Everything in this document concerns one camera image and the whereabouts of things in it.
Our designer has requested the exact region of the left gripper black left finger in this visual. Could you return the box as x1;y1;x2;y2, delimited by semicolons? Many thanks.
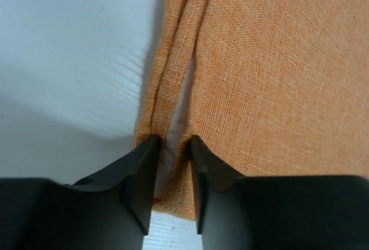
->
1;135;161;249

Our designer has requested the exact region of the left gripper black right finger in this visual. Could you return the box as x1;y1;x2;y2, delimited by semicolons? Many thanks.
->
187;135;368;249

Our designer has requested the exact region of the orange cloth napkin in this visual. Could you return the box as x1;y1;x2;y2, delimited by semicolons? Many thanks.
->
136;0;368;220

